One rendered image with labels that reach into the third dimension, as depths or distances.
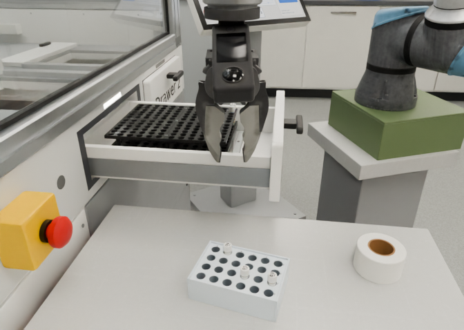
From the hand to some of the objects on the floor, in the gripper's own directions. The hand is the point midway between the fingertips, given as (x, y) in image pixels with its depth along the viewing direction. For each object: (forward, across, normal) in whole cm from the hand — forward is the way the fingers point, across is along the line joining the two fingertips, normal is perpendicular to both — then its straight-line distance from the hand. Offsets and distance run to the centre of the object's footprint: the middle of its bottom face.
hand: (232, 156), depth 55 cm
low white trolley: (+93, -2, +22) cm, 95 cm away
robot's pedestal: (+93, -41, -45) cm, 111 cm away
